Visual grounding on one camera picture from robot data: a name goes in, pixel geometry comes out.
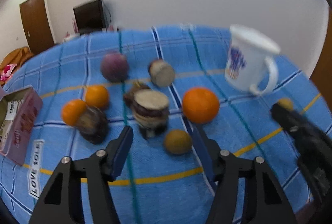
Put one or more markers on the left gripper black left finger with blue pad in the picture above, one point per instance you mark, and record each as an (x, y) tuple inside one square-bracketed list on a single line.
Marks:
[(61, 198)]

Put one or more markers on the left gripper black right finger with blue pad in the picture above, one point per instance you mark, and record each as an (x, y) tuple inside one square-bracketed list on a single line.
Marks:
[(264, 199)]

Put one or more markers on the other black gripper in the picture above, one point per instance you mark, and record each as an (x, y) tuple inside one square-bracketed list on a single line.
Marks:
[(314, 149)]

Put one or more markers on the small yellow fruit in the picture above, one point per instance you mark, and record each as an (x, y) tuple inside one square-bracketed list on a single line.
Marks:
[(286, 103)]

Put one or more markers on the small orange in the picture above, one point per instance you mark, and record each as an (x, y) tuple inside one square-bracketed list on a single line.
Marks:
[(72, 111), (97, 96)]

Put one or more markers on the yellow-brown kiwi fruit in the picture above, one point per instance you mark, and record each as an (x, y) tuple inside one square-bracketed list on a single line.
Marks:
[(177, 142)]

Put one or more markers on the large orange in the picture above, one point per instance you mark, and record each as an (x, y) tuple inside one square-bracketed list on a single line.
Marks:
[(200, 105)]

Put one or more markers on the cut sugarcane stump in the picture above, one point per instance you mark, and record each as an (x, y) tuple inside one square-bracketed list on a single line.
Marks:
[(150, 109)]

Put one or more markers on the small cut dark chestnut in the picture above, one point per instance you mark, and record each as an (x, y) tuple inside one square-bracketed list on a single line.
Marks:
[(161, 73)]

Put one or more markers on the pink metal tin tray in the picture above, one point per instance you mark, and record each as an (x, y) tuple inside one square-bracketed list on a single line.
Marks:
[(19, 110)]

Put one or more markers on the white printed mug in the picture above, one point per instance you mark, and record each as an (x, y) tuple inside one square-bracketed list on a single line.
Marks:
[(250, 65)]

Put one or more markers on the pink floral cushion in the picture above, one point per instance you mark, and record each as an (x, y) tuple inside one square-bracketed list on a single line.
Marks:
[(7, 72)]

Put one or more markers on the purple round fruit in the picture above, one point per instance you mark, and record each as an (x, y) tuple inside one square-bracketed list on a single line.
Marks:
[(114, 67)]

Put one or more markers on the orange leather sofa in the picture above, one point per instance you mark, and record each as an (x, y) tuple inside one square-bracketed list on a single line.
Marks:
[(18, 56)]

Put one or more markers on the brown wooden door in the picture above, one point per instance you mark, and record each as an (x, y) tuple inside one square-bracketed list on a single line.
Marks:
[(36, 26)]

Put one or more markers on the black television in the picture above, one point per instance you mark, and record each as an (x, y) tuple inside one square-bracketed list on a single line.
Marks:
[(90, 17)]

